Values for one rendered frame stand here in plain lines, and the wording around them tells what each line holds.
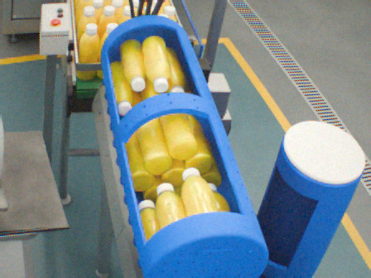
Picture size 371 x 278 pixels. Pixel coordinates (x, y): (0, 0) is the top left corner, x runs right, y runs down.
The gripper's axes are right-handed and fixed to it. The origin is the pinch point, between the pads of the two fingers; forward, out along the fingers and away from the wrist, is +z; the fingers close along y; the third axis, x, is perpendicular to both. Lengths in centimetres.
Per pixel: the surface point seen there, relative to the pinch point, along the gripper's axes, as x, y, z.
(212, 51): -36, -38, 32
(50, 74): -18.4, 26.9, 30.1
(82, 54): -9.4, 16.8, 15.4
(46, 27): -13.0, 30.1, 6.1
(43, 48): -10.4, 30.8, 13.0
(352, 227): -9, -124, 116
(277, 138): -79, -102, 116
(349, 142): 41, -61, 12
